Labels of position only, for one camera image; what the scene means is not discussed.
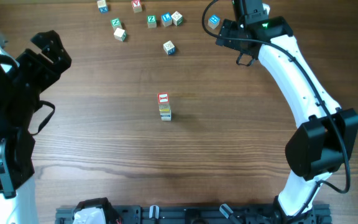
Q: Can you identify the red top block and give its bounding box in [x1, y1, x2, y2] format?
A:
[157, 93, 170, 104]

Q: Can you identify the yellow S block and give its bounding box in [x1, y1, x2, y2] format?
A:
[158, 103, 170, 111]

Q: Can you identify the white block bird picture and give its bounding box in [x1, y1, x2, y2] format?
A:
[160, 113, 172, 118]

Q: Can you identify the white block yellow O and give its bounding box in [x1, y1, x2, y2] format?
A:
[159, 110, 171, 114]

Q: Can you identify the white block blue side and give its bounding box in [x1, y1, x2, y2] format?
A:
[161, 117, 172, 121]

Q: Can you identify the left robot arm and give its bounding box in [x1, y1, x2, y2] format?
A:
[0, 30, 71, 223]

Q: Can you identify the blue top block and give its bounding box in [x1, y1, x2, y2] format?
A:
[208, 14, 220, 29]

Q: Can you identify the white block green N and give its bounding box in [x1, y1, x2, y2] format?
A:
[172, 11, 183, 26]

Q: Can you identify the white block blue D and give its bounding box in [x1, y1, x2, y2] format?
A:
[163, 40, 176, 55]

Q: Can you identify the blue L block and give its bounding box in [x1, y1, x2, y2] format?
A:
[161, 12, 173, 27]

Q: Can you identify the white block green side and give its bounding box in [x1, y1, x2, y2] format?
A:
[114, 27, 127, 42]

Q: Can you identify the block with blue X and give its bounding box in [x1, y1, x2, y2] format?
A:
[96, 0, 109, 14]

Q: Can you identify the middle green Z block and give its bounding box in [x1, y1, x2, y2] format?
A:
[147, 15, 157, 28]

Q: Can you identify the green z block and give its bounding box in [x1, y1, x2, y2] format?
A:
[147, 15, 157, 28]
[111, 17, 122, 30]

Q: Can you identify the left green Z block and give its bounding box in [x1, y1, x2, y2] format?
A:
[111, 17, 122, 30]

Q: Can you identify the block with red V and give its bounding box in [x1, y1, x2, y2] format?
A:
[131, 0, 142, 13]

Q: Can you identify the right camera cable black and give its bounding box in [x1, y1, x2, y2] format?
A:
[201, 0, 351, 223]

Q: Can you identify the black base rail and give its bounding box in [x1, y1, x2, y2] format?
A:
[55, 203, 333, 224]

